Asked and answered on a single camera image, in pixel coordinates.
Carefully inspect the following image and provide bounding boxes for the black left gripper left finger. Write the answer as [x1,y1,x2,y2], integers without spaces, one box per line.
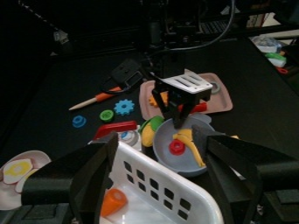
[21,130,120,224]

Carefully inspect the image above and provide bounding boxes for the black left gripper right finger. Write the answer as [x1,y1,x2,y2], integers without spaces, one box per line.
[190,123,299,224]

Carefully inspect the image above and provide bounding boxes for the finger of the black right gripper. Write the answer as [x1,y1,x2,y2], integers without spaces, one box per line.
[169,87,204,130]
[150,80,174,118]

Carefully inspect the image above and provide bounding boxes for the blue-grey toy bowl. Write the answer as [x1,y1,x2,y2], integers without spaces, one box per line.
[152,112,220,179]

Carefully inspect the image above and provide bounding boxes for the orange toy gear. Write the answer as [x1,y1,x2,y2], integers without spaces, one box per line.
[146,91,169,109]

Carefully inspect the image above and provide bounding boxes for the red toy pepper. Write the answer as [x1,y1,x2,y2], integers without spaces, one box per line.
[177,101,209,115]

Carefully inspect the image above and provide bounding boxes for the blue toy gear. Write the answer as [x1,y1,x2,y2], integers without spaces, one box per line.
[113,98,136,116]

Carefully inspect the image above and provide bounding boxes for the black plastic toy tool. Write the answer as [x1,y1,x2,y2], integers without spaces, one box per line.
[100,59,145,95]

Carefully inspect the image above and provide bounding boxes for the yellow toy banana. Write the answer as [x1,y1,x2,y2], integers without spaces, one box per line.
[172,129,206,168]

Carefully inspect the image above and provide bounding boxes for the red toy nut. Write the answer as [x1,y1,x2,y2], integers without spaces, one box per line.
[166,138,186,157]

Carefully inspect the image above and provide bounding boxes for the toy corn with green husk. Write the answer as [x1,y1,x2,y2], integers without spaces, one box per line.
[138,115,166,149]

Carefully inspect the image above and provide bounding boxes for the orange toy carrot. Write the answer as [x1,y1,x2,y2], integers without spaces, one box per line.
[98,187,129,219]

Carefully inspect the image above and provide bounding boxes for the green toy nut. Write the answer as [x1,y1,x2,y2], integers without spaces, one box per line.
[97,108,116,123]

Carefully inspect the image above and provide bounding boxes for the red and white toy piece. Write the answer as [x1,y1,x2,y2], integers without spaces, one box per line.
[92,120,142,150]

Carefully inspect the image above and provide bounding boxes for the toy fried egg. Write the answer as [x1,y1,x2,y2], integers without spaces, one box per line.
[1,158,33,186]

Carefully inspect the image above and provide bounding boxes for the blue toy nut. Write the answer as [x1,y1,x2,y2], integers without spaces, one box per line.
[70,115,88,129]

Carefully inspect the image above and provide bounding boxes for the small decorated round plate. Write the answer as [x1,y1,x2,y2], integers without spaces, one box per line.
[0,150,52,212]

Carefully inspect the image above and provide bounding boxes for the white perforated plastic basket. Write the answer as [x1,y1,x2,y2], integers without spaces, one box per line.
[86,139,225,224]

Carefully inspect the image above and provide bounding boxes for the clear plastic bag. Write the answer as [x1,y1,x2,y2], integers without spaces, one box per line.
[249,34,283,54]

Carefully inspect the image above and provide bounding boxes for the green and white item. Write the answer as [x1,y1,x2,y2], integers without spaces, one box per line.
[264,52,288,69]

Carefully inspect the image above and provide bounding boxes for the orange handled toy screwdriver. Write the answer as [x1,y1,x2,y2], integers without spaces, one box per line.
[68,85,124,112]

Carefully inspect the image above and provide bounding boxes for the grey cable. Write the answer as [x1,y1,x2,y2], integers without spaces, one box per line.
[166,0,237,53]

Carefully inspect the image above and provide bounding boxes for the metal frame clamp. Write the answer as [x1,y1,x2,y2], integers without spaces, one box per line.
[50,28,70,46]

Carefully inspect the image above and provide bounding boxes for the thin braided cord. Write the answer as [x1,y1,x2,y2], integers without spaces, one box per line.
[16,0,61,32]

